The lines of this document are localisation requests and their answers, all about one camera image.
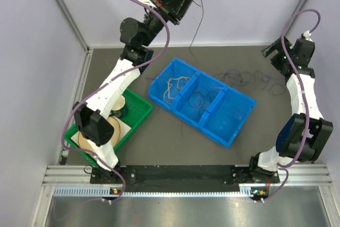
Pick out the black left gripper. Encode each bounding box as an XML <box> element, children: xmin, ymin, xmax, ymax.
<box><xmin>140</xmin><ymin>0</ymin><xmax>196</xmax><ymax>47</ymax></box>

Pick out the purple thin cable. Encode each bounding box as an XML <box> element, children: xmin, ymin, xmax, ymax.
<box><xmin>188</xmin><ymin>0</ymin><xmax>287</xmax><ymax>96</ymax></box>

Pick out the yellow thin cable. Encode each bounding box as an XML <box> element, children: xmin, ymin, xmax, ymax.
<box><xmin>163</xmin><ymin>75</ymin><xmax>191</xmax><ymax>105</ymax></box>

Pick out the brown thin cable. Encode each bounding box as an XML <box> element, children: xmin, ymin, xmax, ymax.
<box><xmin>188</xmin><ymin>85</ymin><xmax>220</xmax><ymax>115</ymax></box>

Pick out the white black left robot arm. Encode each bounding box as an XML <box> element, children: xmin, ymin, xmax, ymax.
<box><xmin>73</xmin><ymin>0</ymin><xmax>194</xmax><ymax>183</ymax></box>

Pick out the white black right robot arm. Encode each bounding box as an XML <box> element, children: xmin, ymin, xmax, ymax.
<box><xmin>248</xmin><ymin>36</ymin><xmax>333</xmax><ymax>182</ymax></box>

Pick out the blue three-compartment bin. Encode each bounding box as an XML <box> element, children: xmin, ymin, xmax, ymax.
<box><xmin>148</xmin><ymin>58</ymin><xmax>256</xmax><ymax>148</ymax></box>

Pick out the green plastic tray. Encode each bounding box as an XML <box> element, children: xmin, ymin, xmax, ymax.
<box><xmin>64</xmin><ymin>89</ymin><xmax>153</xmax><ymax>166</ymax></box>

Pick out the cream green cup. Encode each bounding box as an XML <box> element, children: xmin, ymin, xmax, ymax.
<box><xmin>109</xmin><ymin>95</ymin><xmax>129</xmax><ymax>118</ymax></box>

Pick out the tan wooden plate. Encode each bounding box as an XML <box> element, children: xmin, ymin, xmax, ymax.
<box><xmin>78</xmin><ymin>117</ymin><xmax>121</xmax><ymax>151</ymax></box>

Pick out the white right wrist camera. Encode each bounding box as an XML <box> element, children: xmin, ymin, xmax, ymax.
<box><xmin>301</xmin><ymin>30</ymin><xmax>313</xmax><ymax>42</ymax></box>

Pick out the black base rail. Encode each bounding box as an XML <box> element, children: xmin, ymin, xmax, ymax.
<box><xmin>89</xmin><ymin>165</ymin><xmax>280</xmax><ymax>192</ymax></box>

